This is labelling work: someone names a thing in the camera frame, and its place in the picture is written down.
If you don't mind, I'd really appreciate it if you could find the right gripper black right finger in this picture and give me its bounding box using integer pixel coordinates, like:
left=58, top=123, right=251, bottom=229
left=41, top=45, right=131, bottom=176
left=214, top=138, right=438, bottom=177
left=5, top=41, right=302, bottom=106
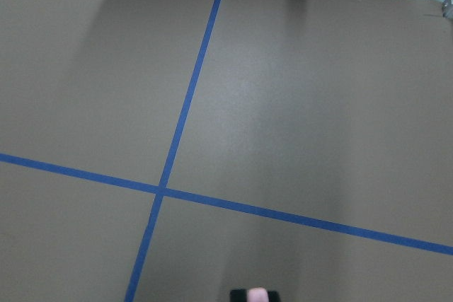
left=267, top=291, right=280, bottom=302

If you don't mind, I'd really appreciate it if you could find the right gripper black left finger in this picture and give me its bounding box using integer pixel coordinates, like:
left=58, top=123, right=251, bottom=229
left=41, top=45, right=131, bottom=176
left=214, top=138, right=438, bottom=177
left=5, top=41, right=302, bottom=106
left=229, top=289, right=248, bottom=302

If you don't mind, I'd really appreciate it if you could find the pink chopstick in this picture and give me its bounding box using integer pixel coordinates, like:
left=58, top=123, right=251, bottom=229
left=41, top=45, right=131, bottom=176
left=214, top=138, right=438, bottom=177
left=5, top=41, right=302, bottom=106
left=246, top=287, right=269, bottom=302

